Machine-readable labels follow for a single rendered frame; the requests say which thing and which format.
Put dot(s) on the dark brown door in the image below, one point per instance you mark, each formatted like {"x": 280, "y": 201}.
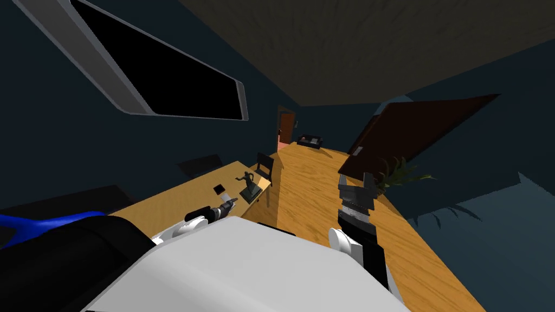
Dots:
{"x": 407, "y": 130}

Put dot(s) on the orange door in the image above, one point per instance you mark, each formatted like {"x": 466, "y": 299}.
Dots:
{"x": 285, "y": 128}

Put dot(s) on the wooden desk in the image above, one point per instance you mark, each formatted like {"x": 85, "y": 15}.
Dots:
{"x": 173, "y": 203}

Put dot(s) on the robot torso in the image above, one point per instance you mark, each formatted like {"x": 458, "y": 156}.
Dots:
{"x": 243, "y": 268}

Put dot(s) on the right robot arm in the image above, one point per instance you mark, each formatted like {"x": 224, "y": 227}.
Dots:
{"x": 368, "y": 251}

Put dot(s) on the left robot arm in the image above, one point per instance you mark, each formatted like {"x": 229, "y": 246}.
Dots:
{"x": 65, "y": 264}

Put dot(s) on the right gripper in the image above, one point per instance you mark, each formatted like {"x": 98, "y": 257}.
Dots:
{"x": 357, "y": 197}

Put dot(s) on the small black square object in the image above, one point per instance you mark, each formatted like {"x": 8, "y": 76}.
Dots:
{"x": 219, "y": 189}

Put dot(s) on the dark figure statue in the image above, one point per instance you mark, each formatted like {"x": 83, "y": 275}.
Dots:
{"x": 250, "y": 188}

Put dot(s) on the blue curved object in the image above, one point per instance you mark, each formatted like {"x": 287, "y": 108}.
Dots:
{"x": 47, "y": 223}

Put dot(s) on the black sofa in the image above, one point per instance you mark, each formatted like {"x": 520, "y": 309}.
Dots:
{"x": 309, "y": 141}

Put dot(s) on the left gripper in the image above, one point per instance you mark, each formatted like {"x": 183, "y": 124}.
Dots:
{"x": 224, "y": 209}

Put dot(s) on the black chair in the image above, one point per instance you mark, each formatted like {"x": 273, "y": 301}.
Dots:
{"x": 265, "y": 164}

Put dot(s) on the grey framed dark window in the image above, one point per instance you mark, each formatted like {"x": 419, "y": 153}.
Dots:
{"x": 164, "y": 69}

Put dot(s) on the green potted plant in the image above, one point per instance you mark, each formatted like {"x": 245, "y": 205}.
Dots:
{"x": 396, "y": 175}

